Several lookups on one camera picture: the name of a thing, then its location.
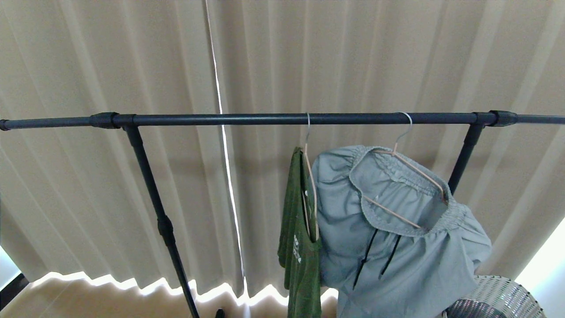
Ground pink clothes hanger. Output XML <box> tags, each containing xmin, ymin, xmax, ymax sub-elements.
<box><xmin>302</xmin><ymin>113</ymin><xmax>321</xmax><ymax>242</ymax></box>
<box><xmin>361</xmin><ymin>111</ymin><xmax>449</xmax><ymax>230</ymax></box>

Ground green printed shirt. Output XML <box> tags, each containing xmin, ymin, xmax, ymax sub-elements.
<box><xmin>277</xmin><ymin>147</ymin><xmax>324</xmax><ymax>318</ymax></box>

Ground pale grey shorts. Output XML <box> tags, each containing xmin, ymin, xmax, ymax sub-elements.
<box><xmin>310</xmin><ymin>144</ymin><xmax>493</xmax><ymax>318</ymax></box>

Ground black clothes rack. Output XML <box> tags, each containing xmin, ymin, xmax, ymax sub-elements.
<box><xmin>0</xmin><ymin>109</ymin><xmax>565</xmax><ymax>318</ymax></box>

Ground white laundry basket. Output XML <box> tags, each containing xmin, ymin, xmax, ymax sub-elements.
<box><xmin>443</xmin><ymin>274</ymin><xmax>548</xmax><ymax>318</ymax></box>

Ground beige curtain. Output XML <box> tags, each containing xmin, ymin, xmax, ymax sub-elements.
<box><xmin>0</xmin><ymin>0</ymin><xmax>565</xmax><ymax>306</ymax></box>

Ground window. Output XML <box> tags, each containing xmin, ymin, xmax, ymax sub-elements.
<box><xmin>0</xmin><ymin>244</ymin><xmax>30</xmax><ymax>310</ymax></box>

